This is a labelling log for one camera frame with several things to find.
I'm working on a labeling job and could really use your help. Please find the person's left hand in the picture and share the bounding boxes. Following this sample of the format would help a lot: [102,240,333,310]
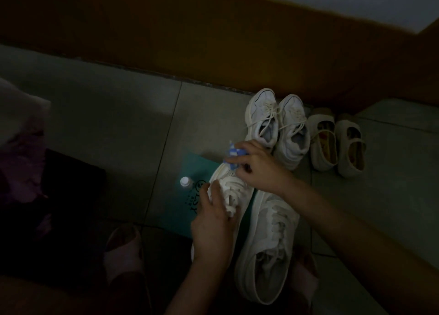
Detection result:
[190,181,241,262]

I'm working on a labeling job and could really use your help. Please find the person's right hand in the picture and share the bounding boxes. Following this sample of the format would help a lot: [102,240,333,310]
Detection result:
[225,140,296,197]

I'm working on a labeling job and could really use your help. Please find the white lace-up sneaker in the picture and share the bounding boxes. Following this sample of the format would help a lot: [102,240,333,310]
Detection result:
[190,162,256,261]
[235,191,301,306]

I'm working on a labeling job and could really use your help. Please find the blue and white cleaning wipe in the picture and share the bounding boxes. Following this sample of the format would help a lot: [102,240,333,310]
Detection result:
[223,141,247,171]

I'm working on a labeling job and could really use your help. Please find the person's left forearm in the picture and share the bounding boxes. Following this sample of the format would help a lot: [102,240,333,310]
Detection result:
[165,253,234,315]

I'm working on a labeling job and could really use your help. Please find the person's right forearm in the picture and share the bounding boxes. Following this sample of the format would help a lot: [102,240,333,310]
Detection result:
[281,179,439,315]

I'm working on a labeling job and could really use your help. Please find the teal paper bag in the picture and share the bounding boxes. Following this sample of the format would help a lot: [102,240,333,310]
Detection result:
[161,152,263,240]

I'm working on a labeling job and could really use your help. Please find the white running shoe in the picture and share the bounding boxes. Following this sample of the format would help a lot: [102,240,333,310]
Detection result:
[245,88,279,151]
[274,94,311,171]

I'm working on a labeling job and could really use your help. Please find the pink slipper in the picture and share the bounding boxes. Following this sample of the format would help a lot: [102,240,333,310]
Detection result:
[104,224,145,285]
[291,246,320,306]

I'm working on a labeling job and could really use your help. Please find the black bag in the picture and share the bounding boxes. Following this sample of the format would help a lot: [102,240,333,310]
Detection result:
[40,149,107,224]

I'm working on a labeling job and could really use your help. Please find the pale pink cloth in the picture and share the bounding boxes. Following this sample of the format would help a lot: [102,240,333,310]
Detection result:
[0,77,52,207]

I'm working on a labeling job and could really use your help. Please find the beige strap shoe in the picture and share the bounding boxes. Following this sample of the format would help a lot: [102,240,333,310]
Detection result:
[307,108,339,172]
[335,114,367,178]

